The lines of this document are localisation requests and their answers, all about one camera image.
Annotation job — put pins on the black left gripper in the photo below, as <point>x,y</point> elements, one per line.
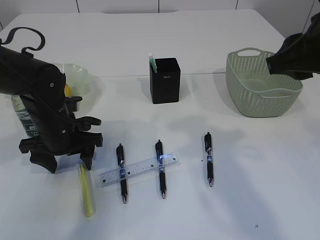
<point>59,133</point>

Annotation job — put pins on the yellow pen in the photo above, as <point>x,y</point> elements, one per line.
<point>88,200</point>

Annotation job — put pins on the clear water bottle green label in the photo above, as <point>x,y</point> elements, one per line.
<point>24,116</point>

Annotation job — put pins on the yellow pear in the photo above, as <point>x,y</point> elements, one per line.
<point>67,91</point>

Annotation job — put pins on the mint green pen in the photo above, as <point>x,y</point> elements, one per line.
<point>152,62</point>

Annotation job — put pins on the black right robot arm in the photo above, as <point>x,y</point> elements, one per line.
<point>299,55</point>

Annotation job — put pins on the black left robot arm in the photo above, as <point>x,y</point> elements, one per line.
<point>41,87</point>

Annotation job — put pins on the transparent plastic ruler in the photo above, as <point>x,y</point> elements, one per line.
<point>136,169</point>

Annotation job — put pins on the left black gel pen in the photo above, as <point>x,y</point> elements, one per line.
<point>123,180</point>

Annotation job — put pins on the black gel pen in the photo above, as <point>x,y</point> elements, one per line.
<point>162,176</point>
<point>123,180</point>
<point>209,157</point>

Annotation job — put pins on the green wavy glass plate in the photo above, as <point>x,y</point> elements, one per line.
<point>77,77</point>

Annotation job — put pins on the middle black gel pen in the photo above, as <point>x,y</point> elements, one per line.
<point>162,176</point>

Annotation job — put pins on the black square pen holder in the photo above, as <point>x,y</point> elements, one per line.
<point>165,83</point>

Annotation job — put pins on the right black gel pen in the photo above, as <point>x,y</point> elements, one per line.
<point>209,157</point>

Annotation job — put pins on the green plastic woven basket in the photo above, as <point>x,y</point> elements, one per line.
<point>254,91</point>

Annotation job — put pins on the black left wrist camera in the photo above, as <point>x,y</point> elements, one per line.
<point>72,103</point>

